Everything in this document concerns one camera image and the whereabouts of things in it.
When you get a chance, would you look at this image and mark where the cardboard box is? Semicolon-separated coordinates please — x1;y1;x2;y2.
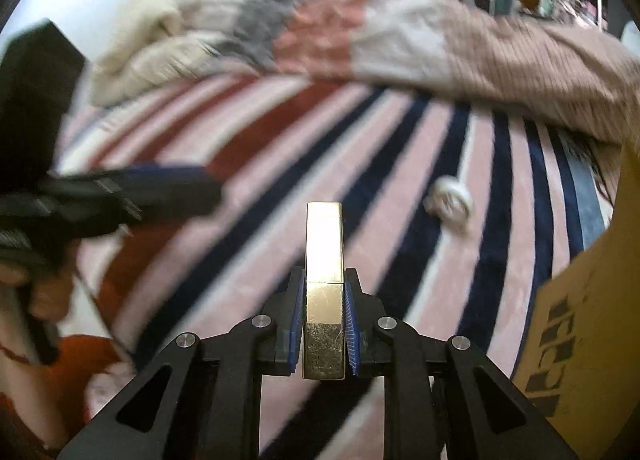
512;137;640;460

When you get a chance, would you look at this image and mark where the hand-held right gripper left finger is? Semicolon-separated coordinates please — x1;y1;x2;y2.
57;267;307;460

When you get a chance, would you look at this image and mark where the person's left hand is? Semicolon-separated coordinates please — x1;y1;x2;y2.
0;260;77;323

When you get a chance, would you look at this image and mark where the beige duvet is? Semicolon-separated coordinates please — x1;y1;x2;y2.
90;32;241;106

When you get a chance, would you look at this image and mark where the pink and grey patchwork quilt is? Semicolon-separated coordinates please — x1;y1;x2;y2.
180;0;640;156

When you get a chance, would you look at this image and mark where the striped pink blanket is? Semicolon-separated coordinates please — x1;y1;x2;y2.
50;75;621;460

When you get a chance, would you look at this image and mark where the person's red clothing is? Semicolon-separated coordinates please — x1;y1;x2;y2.
0;334;126;460

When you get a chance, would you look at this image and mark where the cream fleece blanket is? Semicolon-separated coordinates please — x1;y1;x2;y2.
107;0;183;66

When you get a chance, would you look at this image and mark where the gold lipstick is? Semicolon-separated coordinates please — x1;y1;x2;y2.
304;201;347;381

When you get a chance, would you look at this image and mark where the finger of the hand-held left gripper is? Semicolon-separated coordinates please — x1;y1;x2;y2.
40;190;223;241
47;165;221;201

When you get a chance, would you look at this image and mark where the white tape roll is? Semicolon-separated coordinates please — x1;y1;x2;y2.
424;176;473;233

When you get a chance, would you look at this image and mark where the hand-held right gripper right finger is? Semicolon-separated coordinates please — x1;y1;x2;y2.
344;267;581;460

